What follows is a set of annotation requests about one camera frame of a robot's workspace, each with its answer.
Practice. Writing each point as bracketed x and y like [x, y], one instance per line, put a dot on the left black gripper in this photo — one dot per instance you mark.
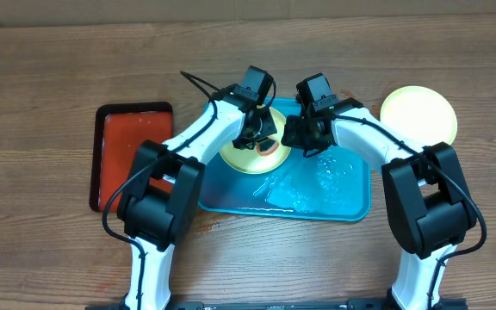
[269, 127]

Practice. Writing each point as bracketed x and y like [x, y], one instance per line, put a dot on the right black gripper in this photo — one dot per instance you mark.
[294, 139]

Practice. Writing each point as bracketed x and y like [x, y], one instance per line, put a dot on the green plate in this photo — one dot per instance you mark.
[248, 161]
[421, 114]

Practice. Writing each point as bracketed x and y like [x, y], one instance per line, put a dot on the dark sponge with red base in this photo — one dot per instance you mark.
[266, 147]

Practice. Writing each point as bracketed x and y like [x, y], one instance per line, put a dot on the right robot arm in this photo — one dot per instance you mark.
[429, 208]

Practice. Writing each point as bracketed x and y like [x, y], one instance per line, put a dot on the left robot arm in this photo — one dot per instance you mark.
[157, 203]

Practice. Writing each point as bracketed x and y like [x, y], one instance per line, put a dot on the teal plastic tray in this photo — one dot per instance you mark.
[333, 185]

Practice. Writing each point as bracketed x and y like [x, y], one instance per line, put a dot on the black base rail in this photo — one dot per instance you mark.
[350, 304]

